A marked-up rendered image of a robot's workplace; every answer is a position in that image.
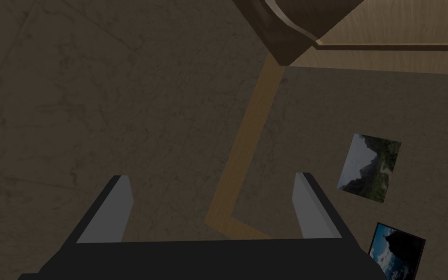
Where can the blue sky wall picture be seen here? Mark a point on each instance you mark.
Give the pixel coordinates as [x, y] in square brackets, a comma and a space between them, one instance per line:
[397, 252]

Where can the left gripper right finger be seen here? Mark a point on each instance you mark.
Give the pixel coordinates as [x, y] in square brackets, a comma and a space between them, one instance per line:
[317, 214]

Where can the mountain landscape wall picture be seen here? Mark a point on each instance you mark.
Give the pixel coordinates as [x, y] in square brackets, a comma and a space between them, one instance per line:
[369, 167]

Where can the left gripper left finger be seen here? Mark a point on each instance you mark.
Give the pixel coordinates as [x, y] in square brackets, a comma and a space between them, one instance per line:
[107, 217]

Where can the brown wooden table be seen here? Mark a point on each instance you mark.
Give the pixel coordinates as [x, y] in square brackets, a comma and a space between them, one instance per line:
[286, 27]

